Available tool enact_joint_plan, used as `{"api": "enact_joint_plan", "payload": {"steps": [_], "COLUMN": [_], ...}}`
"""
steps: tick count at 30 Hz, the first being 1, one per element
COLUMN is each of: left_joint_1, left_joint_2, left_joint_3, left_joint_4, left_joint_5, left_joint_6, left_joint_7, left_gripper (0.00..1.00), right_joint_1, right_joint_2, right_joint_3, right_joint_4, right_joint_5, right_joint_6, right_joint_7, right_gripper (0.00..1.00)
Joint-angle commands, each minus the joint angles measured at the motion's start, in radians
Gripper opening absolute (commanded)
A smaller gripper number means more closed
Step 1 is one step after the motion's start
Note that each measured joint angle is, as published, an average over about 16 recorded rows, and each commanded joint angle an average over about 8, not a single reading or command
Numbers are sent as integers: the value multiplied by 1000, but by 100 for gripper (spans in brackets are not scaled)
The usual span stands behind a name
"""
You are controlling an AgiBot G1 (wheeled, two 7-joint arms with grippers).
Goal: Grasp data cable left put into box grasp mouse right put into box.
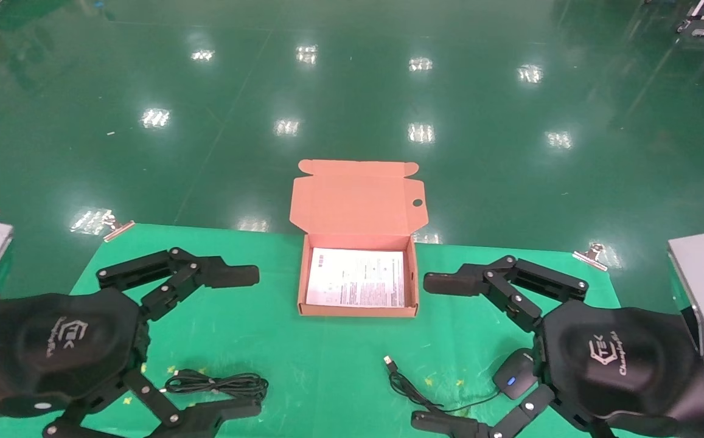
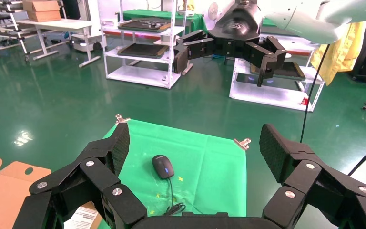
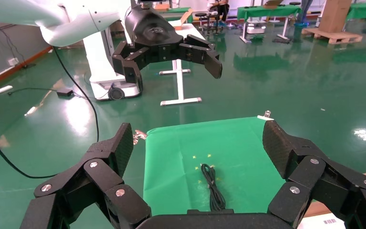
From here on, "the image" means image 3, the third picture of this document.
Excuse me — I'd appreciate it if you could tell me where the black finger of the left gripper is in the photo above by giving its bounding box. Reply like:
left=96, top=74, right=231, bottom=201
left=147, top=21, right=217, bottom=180
left=111, top=40, right=151, bottom=93
left=180, top=34, right=224, bottom=80

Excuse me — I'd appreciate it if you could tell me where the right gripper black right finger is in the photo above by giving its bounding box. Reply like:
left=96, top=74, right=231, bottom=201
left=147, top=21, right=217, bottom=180
left=262, top=120, right=366, bottom=229

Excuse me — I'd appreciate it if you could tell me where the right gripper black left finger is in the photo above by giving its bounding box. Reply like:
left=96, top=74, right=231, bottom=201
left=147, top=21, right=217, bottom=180
left=19, top=122, right=153, bottom=229

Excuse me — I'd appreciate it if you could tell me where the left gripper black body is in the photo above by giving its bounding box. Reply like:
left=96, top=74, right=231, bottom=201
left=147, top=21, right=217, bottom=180
left=124, top=5, right=184, bottom=63

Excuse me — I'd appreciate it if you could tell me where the black data cable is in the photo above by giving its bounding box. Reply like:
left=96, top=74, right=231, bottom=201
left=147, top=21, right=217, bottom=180
left=200, top=163, right=227, bottom=212

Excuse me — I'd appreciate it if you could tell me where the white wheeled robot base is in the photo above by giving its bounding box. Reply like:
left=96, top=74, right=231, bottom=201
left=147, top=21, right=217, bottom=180
left=82, top=28, right=143, bottom=102

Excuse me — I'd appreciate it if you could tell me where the tall brown cardboard box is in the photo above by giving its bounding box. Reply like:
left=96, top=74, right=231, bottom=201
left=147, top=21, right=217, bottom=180
left=318, top=0, right=354, bottom=34

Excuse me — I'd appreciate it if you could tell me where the small brown cardboard carton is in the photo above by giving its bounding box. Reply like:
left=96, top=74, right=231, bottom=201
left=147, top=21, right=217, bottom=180
left=173, top=9, right=194, bottom=31

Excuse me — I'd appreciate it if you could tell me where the white metal leg table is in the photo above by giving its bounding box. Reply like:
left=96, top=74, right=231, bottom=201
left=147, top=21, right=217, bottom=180
left=159, top=22, right=206, bottom=107

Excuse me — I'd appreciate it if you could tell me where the black round stool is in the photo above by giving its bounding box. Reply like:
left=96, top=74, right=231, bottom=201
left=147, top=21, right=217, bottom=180
left=195, top=12, right=207, bottom=31
left=206, top=11, right=219, bottom=33

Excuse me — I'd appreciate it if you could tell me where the seated person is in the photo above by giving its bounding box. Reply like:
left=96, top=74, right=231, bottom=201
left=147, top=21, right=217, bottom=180
left=206, top=0, right=230, bottom=23

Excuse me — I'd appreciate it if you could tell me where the metal cloth clamp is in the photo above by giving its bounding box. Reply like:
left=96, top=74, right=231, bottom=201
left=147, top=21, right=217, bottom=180
left=133, top=129, right=148, bottom=146
left=257, top=110, right=275, bottom=121

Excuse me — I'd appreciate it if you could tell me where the white printed paper sheet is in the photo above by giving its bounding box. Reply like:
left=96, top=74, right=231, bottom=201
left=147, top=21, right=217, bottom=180
left=298, top=213, right=346, bottom=229

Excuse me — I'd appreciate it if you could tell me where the white low robot chassis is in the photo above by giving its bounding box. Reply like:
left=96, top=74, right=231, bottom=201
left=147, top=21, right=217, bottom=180
left=246, top=19, right=268, bottom=35

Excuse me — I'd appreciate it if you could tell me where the green table cloth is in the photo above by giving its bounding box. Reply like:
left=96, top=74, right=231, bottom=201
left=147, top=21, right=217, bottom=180
left=142, top=117, right=286, bottom=216

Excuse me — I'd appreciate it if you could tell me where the flat cardboard piece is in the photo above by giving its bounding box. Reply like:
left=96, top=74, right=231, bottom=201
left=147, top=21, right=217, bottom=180
left=263, top=0, right=284, bottom=10

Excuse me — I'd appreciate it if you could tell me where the dark blue bin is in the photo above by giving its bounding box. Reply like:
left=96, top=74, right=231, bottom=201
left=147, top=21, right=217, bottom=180
left=293, top=21, right=310, bottom=41

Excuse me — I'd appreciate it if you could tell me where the wooden pallet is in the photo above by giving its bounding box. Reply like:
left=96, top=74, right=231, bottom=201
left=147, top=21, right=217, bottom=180
left=301, top=28, right=364, bottom=45

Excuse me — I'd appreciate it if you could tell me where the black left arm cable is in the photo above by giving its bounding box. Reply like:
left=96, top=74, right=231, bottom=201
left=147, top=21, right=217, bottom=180
left=0, top=46, right=100, bottom=179

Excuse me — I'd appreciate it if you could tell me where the black power adapter with cord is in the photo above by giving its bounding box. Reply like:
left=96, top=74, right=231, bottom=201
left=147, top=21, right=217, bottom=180
left=7, top=87, right=74, bottom=97

